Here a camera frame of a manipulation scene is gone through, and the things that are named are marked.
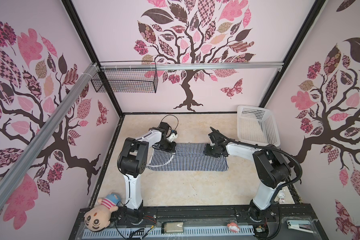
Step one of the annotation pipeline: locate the navy striped tank top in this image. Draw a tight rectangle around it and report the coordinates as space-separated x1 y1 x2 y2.
147 143 229 172

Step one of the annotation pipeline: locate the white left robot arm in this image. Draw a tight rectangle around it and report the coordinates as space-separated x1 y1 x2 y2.
117 122 178 220

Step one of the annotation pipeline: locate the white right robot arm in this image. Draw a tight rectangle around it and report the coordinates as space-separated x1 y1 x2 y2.
204 128 293 222

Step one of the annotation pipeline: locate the white plastic laundry basket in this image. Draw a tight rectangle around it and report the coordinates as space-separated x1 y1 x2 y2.
237 105 281 147

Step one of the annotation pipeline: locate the small white rabbit figurine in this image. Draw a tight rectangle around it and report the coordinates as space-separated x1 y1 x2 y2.
277 191 286 204

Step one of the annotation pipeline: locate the plush doll striped shirt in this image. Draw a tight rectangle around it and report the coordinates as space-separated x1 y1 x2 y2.
84 193 121 232

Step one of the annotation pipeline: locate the white stapler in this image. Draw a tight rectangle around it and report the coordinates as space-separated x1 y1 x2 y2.
286 220 314 234

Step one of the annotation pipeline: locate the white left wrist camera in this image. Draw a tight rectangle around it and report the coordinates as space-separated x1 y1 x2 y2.
167 131 178 142

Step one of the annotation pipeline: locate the black wire mesh basket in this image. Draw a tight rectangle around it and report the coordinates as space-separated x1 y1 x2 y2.
91 60 159 94

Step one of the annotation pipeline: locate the pink toy on rail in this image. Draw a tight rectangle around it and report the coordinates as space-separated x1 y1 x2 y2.
227 222 241 233

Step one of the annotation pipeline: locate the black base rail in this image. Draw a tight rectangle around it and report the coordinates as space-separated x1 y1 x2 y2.
69 204 328 240

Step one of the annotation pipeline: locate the beige box on rail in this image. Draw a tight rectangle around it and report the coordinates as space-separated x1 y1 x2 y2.
162 222 184 234

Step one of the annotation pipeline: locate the aluminium rail back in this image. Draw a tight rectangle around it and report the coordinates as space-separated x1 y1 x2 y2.
101 62 284 71

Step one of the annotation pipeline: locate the aluminium rail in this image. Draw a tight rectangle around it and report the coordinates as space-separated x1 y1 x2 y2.
101 62 284 71
0 63 99 210

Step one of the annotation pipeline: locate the aluminium rail left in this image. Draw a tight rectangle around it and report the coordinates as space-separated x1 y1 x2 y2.
0 63 99 210

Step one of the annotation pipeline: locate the black corner frame post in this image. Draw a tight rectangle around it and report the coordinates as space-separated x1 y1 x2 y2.
259 0 327 108
62 0 124 118

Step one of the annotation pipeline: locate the black right corner frame post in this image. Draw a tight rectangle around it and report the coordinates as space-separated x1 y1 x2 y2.
259 0 327 108

